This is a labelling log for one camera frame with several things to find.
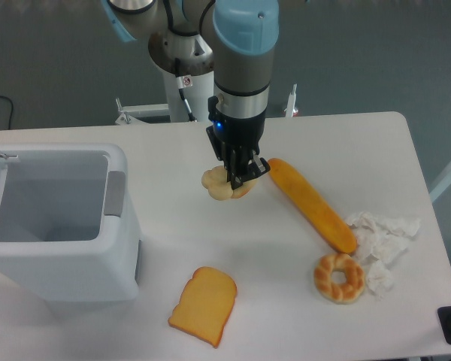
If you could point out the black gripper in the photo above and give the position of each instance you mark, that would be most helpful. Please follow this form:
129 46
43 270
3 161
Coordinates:
236 143

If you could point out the round braided bread roll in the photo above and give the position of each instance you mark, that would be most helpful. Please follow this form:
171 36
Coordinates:
215 181

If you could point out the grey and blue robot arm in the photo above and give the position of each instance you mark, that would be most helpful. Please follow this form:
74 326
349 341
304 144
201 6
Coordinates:
246 26

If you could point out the long orange baguette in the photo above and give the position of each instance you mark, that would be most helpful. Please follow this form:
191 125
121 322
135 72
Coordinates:
322 217

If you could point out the orange toast slice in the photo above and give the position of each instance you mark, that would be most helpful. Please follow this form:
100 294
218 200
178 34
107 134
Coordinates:
205 305

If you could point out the large crumpled white tissue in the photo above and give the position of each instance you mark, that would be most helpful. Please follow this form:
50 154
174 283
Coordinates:
381 238

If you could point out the small crumpled white tissue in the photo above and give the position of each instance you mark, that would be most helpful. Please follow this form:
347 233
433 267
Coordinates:
379 279

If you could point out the white trash bin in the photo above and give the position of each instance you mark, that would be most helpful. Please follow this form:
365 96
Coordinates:
68 229

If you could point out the twisted ring bread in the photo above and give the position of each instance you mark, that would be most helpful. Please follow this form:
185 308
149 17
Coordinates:
339 278

